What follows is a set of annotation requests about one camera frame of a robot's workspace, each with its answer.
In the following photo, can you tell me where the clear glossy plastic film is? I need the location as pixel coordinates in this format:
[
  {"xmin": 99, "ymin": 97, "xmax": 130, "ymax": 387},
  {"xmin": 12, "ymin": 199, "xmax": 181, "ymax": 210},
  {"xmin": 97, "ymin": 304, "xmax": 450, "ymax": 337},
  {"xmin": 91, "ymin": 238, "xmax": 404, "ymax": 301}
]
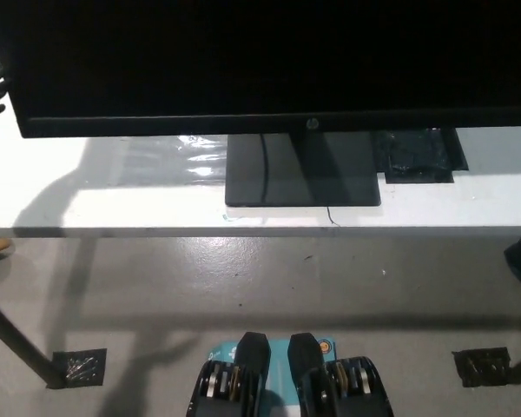
[{"xmin": 108, "ymin": 134, "xmax": 229, "ymax": 188}]

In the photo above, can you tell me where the black floor tape patch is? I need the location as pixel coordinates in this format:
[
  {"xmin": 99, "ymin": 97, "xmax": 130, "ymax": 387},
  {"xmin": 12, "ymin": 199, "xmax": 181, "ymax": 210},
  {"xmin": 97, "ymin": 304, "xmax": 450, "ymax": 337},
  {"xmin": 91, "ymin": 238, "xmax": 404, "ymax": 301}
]
[
  {"xmin": 451, "ymin": 346, "xmax": 514, "ymax": 388},
  {"xmin": 47, "ymin": 347, "xmax": 108, "ymax": 387}
]

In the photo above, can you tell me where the black tape patch on table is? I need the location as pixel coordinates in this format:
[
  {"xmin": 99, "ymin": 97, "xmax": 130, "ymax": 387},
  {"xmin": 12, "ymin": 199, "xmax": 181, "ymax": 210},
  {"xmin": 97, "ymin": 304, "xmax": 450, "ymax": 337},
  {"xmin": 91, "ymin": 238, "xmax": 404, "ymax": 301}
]
[{"xmin": 375, "ymin": 127, "xmax": 469, "ymax": 184}]

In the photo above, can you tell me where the black HP monitor with stand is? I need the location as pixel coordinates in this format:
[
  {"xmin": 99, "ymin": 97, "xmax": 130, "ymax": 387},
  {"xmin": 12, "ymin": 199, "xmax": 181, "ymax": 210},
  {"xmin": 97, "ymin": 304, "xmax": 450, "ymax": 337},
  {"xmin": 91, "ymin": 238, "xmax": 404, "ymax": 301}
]
[{"xmin": 0, "ymin": 0, "xmax": 521, "ymax": 208}]

